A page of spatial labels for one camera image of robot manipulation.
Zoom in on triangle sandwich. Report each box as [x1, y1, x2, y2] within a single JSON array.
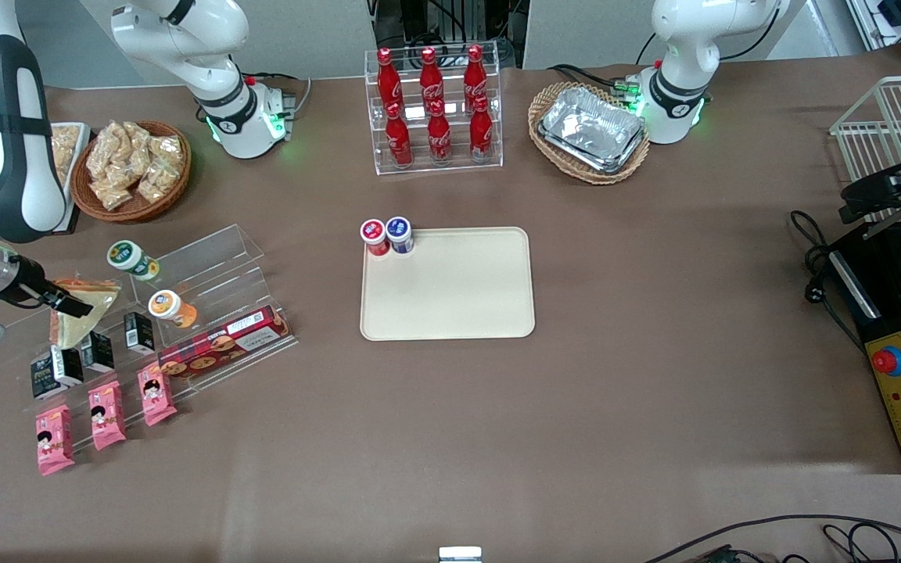
[[49, 279, 121, 350]]

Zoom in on white rectangular snack tray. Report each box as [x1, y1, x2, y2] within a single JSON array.
[[50, 123, 92, 234]]

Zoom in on cream plastic tray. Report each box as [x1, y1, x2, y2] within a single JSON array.
[[360, 227, 536, 342]]

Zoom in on small black drink carton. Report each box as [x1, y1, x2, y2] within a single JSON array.
[[31, 353, 66, 400], [79, 332, 116, 374], [52, 344, 84, 388], [124, 311, 156, 355]]

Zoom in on green lid jar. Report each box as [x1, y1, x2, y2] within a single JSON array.
[[106, 239, 160, 282]]

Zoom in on clear bag fried snacks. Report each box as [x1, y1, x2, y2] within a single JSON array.
[[136, 160, 178, 203], [91, 176, 135, 212], [87, 121, 127, 177], [124, 121, 156, 169], [149, 134, 185, 177]]

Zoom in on round brown wicker basket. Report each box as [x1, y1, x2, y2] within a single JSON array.
[[71, 120, 192, 224]]

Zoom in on orange lid jar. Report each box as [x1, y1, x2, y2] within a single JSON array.
[[148, 289, 199, 329]]

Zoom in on rice crisp snack packet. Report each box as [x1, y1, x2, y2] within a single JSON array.
[[52, 127, 81, 187]]

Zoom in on pink snack packet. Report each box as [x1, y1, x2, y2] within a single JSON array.
[[88, 381, 127, 451], [36, 404, 76, 476], [138, 364, 178, 427]]

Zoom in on clear acrylic stepped display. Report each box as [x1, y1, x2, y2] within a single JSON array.
[[0, 224, 299, 453]]

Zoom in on red plaid cookie box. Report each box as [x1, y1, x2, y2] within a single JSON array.
[[157, 307, 293, 380]]

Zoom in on red lid small jar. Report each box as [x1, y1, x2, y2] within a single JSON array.
[[361, 219, 390, 257]]

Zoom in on blue lid small jar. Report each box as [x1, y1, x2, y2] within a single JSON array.
[[386, 217, 415, 255]]

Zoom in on red cola bottle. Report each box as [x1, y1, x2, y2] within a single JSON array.
[[419, 47, 444, 110], [463, 45, 489, 106], [385, 102, 414, 167], [376, 48, 405, 118], [427, 100, 452, 165], [469, 95, 494, 162]]

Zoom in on clear acrylic bottle rack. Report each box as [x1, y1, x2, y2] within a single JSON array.
[[364, 47, 504, 176]]

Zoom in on black equipment rack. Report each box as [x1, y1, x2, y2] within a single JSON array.
[[372, 0, 526, 71]]

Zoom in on light oval wicker basket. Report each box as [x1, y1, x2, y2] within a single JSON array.
[[528, 81, 651, 185]]

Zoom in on silver foil container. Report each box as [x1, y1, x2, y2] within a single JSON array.
[[540, 86, 645, 167], [538, 129, 645, 175]]

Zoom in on black sealing machine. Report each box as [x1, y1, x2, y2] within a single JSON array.
[[830, 223, 901, 475]]

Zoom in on sealing machine press lever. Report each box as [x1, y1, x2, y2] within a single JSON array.
[[839, 137, 901, 238]]

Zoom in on black base cable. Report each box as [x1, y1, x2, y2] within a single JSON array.
[[548, 63, 633, 95]]

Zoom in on dark cable connector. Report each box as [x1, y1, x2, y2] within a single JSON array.
[[685, 546, 780, 563]]

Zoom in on black power cable with plug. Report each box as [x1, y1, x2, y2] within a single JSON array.
[[790, 209, 866, 354]]

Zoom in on long black floor cable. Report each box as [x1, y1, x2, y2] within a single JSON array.
[[642, 514, 901, 563]]

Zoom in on white wire rack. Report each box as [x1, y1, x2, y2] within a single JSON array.
[[830, 74, 901, 225]]

